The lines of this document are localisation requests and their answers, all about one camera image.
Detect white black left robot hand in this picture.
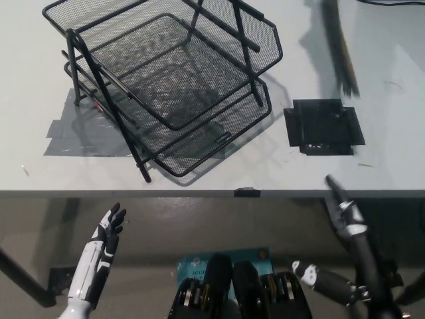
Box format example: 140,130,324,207
67,202,128,304

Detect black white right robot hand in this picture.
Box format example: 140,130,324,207
292,174,404,319

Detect black robot torso blocks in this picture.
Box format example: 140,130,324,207
167,254,313,319

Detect black mesh two-tier file tray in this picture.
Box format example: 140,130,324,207
42,0,284,187

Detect black floor tape patch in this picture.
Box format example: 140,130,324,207
48,265,80,296
373,258,404,287

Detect black table leg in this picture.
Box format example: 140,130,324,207
394,270,425,307
0,245,57,308

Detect teal cardboard box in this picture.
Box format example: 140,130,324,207
175,247,272,292

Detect grey tape patch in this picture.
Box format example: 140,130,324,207
42,88,223,158

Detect small black tape strip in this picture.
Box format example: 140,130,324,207
234,187,262,199

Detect black tape square patch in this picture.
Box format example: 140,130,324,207
283,98,367,156

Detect black cable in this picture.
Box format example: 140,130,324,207
357,0,425,7

